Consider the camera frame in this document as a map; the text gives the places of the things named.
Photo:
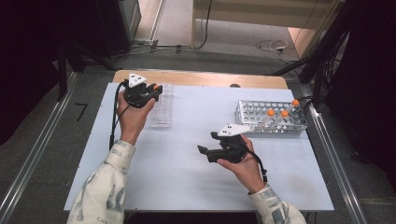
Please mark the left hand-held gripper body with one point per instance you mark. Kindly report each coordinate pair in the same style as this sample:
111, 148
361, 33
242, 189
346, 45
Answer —
137, 93

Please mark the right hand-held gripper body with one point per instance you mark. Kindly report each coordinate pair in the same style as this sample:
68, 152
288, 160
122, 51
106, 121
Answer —
230, 149

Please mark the orange capped test tube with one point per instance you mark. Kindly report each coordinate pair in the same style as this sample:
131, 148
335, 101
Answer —
271, 112
284, 114
295, 102
156, 87

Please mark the clear acrylic tube rack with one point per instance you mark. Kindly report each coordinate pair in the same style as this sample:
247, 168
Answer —
162, 115

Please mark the metal tube rack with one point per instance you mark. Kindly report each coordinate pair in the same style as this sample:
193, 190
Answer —
252, 113

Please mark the person's left hand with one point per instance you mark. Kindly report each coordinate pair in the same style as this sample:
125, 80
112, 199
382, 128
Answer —
134, 121

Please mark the person's right hand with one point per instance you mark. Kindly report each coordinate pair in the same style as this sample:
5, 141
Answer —
249, 171

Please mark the grey power strip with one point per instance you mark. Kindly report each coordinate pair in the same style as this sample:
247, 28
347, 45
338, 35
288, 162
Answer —
146, 42

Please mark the dark table grommet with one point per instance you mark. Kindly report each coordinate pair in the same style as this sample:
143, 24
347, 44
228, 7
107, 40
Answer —
235, 85

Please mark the grey cabinet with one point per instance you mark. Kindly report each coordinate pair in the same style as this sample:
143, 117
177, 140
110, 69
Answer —
132, 18

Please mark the black metal stand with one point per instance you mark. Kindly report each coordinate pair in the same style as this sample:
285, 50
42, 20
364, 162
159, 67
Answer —
62, 74

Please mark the aluminium floor rail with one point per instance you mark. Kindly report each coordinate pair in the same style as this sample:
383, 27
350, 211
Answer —
31, 155
336, 168

